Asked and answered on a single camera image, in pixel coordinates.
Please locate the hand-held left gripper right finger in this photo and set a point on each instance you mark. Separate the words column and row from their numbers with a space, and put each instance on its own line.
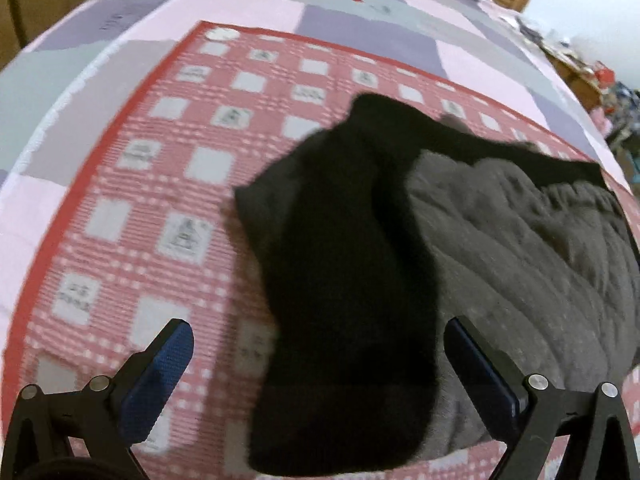
column 479, row 375

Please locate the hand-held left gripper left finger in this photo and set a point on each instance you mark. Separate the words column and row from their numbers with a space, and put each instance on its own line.
column 159, row 375

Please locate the black jacket with grey lining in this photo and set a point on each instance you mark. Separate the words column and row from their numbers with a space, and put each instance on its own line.
column 350, row 260

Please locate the red checkered blanket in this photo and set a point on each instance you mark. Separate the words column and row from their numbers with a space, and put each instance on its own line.
column 150, row 185

